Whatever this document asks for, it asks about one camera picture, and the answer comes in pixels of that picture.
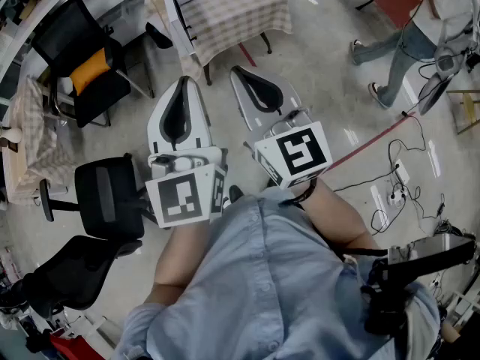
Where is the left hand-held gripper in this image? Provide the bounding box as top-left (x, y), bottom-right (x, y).
top-left (144, 75), bottom-right (230, 229)

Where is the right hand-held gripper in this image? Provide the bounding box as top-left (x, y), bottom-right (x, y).
top-left (229, 64), bottom-right (334, 191)

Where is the person's left forearm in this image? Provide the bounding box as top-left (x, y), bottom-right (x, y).
top-left (144, 217), bottom-right (226, 307)

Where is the person's right forearm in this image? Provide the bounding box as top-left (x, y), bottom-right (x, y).
top-left (298, 178), bottom-right (380, 257)

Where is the black shoulder bag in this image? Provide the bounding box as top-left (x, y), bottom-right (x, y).
top-left (361, 233), bottom-right (477, 337)

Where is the table with checkered cloth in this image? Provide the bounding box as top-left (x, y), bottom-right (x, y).
top-left (1, 76), bottom-right (78, 206)
top-left (144, 0), bottom-right (293, 86)

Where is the black swivel office chair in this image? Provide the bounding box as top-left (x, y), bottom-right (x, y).
top-left (39, 154), bottom-right (158, 242)
top-left (22, 234), bottom-right (143, 320)

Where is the orange cushion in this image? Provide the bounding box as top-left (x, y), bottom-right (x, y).
top-left (69, 47), bottom-right (113, 96)

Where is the white power strip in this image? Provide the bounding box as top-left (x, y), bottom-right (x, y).
top-left (393, 158), bottom-right (412, 185)

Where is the person's light blue shirt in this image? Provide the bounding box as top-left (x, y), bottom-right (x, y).
top-left (112, 187), bottom-right (442, 360)

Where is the wooden stool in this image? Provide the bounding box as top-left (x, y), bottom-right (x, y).
top-left (445, 88), bottom-right (480, 135)

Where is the red box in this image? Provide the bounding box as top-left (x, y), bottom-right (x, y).
top-left (48, 334), bottom-right (108, 360)

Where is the black wrist strap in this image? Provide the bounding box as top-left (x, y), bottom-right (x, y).
top-left (279, 180), bottom-right (318, 208)

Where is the black cable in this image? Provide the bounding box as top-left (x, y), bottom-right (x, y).
top-left (369, 185), bottom-right (447, 236)
top-left (333, 116), bottom-right (428, 194)

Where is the black metal-frame chair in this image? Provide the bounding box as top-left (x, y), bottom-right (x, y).
top-left (31, 0), bottom-right (155, 129)

